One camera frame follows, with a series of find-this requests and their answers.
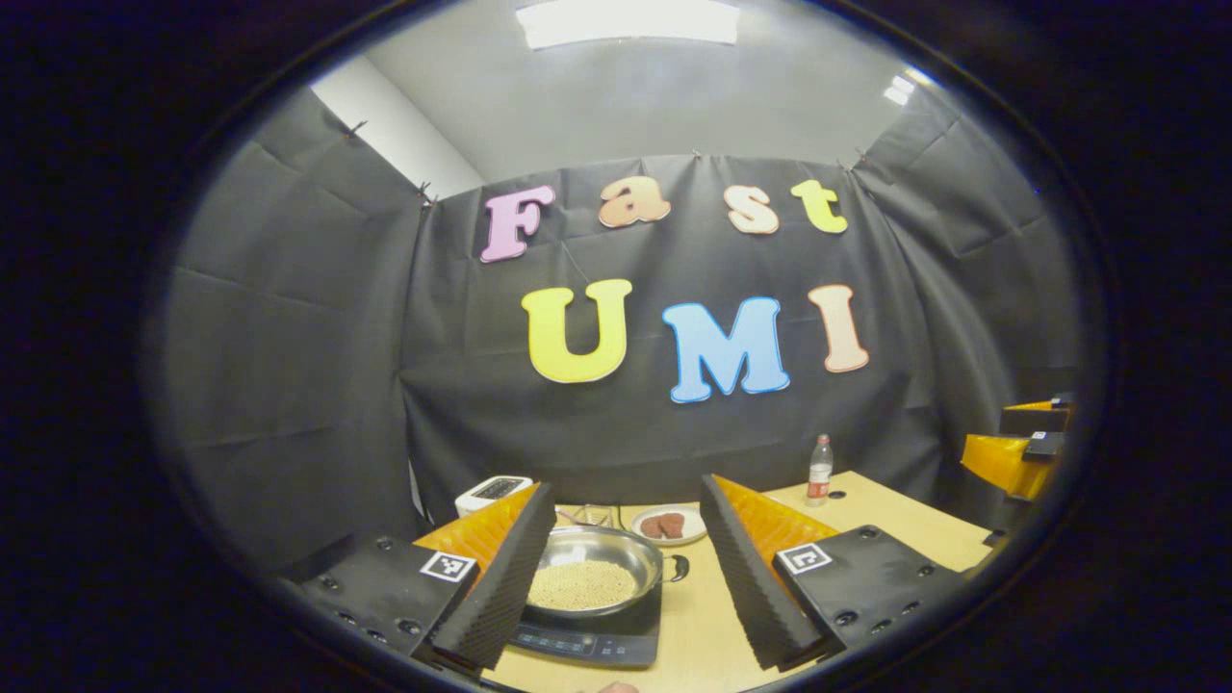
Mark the white round plate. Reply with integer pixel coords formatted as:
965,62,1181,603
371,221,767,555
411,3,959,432
630,504,708,548

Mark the steel pot with black handles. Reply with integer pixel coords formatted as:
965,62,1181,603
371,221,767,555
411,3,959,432
525,525,691,619

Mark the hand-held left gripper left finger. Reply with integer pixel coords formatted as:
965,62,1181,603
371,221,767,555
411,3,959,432
279,481,557,672

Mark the pile of soybeans in pot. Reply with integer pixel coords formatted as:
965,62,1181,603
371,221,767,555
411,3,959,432
527,560,638,611

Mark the white toaster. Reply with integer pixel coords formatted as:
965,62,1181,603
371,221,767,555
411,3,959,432
454,475,534,518

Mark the large ceiling light panel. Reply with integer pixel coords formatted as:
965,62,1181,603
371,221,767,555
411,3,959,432
515,0,742,49

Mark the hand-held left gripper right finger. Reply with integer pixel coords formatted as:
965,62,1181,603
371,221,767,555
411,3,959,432
700,474,966,672

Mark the black induction cooktop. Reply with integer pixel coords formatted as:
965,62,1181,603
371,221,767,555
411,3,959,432
507,577,665,669

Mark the plastic water bottle red label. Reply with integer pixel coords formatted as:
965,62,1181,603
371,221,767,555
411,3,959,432
807,433,834,508

